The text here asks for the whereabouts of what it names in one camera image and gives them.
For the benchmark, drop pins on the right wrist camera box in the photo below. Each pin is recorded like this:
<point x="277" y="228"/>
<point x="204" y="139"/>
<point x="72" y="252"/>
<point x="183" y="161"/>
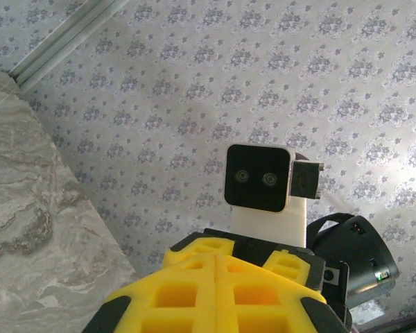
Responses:
<point x="256" y="177"/>

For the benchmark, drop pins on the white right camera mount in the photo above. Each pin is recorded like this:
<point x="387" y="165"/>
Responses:
<point x="268" y="225"/>

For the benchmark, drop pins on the aluminium frame post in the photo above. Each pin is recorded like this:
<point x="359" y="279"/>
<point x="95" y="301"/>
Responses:
<point x="66" y="38"/>

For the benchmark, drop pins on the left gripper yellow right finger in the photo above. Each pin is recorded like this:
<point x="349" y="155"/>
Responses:
<point x="281" y="308"/>

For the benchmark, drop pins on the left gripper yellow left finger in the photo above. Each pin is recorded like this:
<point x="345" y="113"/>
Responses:
<point x="152" y="305"/>

